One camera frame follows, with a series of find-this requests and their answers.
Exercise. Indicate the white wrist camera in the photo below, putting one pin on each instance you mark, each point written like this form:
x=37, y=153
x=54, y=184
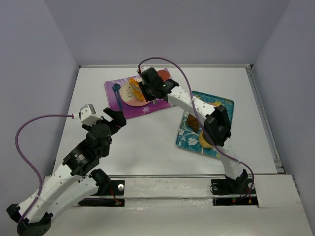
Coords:
x=142, y=68
x=88, y=115

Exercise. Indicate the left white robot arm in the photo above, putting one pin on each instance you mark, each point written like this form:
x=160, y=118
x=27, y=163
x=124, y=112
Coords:
x=75, y=179

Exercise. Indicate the dark brown bread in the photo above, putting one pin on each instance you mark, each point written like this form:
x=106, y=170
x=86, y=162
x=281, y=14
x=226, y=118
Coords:
x=193, y=123

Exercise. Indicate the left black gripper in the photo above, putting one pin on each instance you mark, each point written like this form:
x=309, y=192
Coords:
x=117, y=120

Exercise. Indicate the light round bun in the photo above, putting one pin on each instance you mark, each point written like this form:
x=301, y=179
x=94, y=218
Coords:
x=203, y=142

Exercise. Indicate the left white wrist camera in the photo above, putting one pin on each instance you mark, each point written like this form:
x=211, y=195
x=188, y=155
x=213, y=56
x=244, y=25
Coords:
x=88, y=115

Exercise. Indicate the orange croissant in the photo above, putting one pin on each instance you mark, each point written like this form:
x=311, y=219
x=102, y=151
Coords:
x=136, y=90

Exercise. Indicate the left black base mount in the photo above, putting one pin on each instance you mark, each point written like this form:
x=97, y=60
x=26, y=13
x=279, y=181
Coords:
x=110, y=192

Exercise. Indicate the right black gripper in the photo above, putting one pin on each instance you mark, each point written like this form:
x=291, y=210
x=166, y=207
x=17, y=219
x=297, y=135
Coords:
x=146, y=89

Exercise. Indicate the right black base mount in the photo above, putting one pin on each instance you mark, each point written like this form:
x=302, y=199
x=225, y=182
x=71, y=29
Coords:
x=223, y=196

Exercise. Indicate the blue plastic spoon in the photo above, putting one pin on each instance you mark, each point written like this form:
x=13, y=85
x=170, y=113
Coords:
x=116, y=88

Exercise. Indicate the pink plastic cup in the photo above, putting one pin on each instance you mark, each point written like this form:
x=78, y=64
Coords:
x=164, y=74

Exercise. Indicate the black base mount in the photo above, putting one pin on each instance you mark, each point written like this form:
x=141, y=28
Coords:
x=110, y=192
x=223, y=196

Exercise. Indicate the cream and pink plate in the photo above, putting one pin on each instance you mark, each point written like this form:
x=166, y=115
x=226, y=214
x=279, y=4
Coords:
x=129, y=98

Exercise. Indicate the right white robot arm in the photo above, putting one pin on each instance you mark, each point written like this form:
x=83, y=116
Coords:
x=213, y=120

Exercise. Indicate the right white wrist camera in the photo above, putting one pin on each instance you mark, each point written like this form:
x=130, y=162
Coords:
x=142, y=68

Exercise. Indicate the purple floral placemat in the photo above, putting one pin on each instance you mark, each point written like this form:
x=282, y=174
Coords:
x=129, y=111

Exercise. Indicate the teal floral tray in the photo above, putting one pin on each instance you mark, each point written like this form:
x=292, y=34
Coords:
x=187, y=139

